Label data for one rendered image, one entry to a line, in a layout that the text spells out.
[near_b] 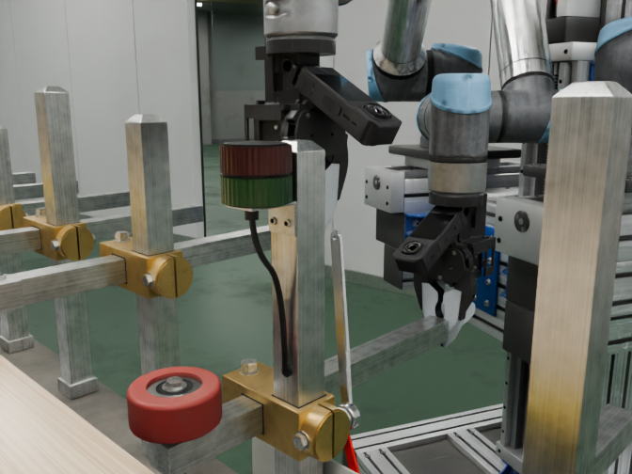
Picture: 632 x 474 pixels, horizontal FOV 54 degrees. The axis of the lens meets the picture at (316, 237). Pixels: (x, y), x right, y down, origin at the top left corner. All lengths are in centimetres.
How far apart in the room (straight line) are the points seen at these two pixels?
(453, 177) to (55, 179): 55
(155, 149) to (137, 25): 462
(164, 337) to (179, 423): 26
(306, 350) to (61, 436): 21
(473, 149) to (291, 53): 28
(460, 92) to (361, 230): 309
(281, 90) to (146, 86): 462
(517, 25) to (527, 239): 32
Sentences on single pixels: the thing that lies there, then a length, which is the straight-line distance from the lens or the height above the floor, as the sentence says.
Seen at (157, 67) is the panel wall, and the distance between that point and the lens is 514.
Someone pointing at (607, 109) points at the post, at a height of 114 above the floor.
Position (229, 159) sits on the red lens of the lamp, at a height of 110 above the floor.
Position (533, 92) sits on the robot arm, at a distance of 94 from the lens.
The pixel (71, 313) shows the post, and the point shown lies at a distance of 100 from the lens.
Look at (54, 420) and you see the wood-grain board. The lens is 55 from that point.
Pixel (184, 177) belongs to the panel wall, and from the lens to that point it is 496.
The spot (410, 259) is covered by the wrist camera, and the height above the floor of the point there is 96.
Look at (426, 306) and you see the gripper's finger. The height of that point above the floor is 87.
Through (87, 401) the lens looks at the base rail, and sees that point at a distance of 103.
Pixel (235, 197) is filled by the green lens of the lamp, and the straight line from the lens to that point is 49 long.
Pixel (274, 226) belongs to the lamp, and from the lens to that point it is 55.
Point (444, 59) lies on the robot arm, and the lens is 145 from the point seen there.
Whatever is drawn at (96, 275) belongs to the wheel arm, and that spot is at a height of 95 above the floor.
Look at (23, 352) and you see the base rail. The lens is 125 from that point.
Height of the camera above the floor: 115
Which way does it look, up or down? 13 degrees down
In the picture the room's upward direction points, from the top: straight up
